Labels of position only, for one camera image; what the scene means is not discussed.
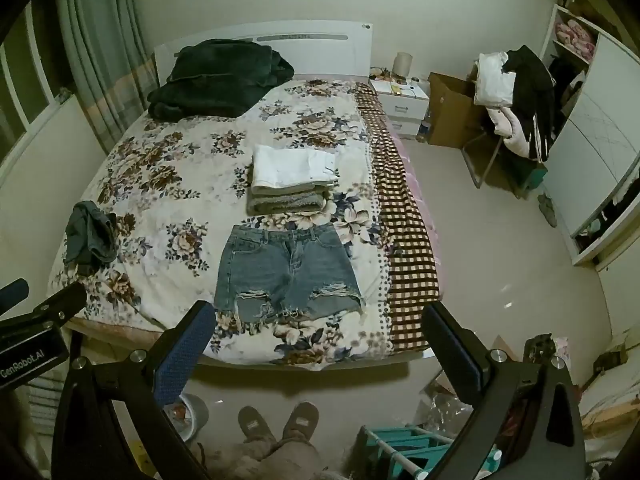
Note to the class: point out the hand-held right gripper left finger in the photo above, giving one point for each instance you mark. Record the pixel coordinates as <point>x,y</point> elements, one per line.
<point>184,360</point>

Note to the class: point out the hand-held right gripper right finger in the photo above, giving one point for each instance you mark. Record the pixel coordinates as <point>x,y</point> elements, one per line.
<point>452,355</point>

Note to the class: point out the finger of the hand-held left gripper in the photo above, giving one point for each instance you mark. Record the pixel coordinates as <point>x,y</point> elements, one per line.
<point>12,292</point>
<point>55,305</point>

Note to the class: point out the blue denim shorts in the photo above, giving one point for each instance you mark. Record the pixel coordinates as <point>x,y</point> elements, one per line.
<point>280,270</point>

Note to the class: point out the crumpled dark grey pants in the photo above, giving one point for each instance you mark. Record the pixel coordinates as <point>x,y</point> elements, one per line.
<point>90,235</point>

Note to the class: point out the folded grey pants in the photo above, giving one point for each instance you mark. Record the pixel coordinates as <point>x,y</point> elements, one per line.
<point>290,201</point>

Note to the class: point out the folded white pants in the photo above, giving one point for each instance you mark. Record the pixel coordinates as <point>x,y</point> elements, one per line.
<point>290,167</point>

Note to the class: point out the clear plastic bag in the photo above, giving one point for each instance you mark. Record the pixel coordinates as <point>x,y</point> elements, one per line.
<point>442,402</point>

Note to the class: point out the white bucket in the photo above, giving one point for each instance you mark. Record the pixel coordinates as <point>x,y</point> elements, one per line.
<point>192,417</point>

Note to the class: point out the grey slipper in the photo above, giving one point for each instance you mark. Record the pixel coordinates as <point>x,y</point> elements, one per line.
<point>254,424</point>
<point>301,420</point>

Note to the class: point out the teal storage rack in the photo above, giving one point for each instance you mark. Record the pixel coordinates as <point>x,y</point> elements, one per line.
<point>400,452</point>

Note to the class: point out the person's beige trouser legs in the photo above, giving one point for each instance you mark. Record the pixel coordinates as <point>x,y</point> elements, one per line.
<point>280,460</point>

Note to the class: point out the brown checked bed sheet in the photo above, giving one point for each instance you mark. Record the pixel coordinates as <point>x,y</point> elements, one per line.
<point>405,220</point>

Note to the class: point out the floral duvet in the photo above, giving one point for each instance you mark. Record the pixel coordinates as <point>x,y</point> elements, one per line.
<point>175,180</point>

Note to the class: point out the white framed window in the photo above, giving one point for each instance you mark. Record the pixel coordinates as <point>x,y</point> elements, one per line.
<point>20,95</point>

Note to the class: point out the pale pink garment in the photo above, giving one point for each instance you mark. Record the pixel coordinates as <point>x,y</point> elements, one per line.
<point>510,132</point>

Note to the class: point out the brown cardboard box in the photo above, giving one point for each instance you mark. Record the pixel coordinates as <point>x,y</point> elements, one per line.
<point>450,110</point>

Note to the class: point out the green striped curtain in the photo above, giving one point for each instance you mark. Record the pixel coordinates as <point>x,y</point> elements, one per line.
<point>100,60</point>

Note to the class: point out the white wardrobe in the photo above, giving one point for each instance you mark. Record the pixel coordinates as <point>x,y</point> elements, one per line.
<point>595,150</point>

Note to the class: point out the white nightstand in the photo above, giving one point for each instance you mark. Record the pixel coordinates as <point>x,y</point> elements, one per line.
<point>405,105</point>

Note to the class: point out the black jacket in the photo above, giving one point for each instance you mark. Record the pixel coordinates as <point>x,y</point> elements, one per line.
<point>532,95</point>

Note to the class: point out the dark green fleece blanket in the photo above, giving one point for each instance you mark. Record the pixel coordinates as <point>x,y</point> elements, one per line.
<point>220,80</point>

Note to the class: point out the white cloth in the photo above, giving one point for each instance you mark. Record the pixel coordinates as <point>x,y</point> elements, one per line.
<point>492,77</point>

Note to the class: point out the beige cylindrical lamp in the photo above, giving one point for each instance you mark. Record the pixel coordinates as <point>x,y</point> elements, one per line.
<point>403,64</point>

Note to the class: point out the white bed headboard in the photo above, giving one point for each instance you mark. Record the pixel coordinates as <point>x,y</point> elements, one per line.
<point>320,47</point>

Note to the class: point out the pink folded bedding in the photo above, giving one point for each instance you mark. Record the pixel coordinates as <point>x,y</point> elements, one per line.
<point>575,37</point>

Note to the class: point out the metal frame chair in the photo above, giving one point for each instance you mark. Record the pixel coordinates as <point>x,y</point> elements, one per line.
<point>482,160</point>

